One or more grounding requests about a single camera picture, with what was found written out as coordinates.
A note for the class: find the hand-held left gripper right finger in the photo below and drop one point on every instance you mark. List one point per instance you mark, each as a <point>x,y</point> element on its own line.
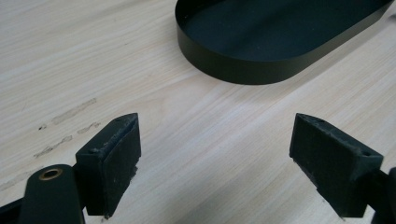
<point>334,168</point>

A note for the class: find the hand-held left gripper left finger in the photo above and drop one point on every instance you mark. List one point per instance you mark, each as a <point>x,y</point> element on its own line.
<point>107,168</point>

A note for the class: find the black oval metal tray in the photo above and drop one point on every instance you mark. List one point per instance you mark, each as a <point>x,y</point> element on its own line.
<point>267,37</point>

